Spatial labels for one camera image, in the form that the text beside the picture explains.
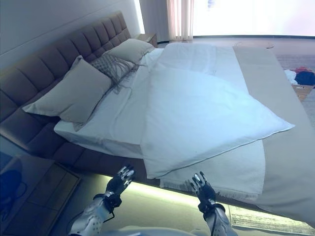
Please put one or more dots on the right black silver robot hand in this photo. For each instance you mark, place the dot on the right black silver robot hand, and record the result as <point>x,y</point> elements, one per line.
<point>205,194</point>

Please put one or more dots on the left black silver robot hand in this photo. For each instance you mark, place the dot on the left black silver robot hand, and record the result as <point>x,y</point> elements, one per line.
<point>114,185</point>

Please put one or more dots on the white duvet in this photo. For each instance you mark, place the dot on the white duvet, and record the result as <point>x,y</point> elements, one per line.
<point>201,110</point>

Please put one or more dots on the white fitted bed sheet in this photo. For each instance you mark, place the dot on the white fitted bed sheet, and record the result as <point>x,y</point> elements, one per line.
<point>110,118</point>

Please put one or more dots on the beige bed runner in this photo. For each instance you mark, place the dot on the beige bed runner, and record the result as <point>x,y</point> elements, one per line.
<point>283,147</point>

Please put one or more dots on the brown tufted bed headboard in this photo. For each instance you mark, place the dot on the brown tufted bed headboard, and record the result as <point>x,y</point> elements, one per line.
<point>37,66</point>

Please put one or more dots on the patterned bedside rug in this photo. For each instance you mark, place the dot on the patterned bedside rug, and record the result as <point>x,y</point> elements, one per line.
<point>258,218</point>

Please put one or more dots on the grey robot torso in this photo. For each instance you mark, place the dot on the grey robot torso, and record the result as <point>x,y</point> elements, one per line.
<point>160,231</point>

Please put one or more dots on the wooden bedside nightstand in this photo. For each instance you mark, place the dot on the wooden bedside nightstand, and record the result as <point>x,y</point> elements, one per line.
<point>49,186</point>
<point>147,38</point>

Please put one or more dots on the large beige pillow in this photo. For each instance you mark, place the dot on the large beige pillow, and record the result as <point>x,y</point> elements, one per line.
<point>73,93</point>

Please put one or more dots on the woven fringed grey cushion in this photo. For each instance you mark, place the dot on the woven fringed grey cushion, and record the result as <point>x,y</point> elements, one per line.
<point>108,64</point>

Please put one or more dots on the cardboard box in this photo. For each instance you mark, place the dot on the cardboard box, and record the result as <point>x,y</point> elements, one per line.
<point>304,92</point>

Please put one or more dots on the white garment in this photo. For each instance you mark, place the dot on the white garment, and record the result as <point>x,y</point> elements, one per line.
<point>290,77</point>

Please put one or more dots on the dark navy garment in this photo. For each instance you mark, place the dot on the dark navy garment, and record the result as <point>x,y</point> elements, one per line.
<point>306,78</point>

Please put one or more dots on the red garment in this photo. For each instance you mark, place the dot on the red garment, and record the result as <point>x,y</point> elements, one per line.
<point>304,69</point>

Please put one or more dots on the grey striped area rug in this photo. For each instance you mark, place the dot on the grey striped area rug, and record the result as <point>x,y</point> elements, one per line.
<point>295,59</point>

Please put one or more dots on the sheer beige curtain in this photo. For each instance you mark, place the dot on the sheer beige curtain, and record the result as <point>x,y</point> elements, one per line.
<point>179,19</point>

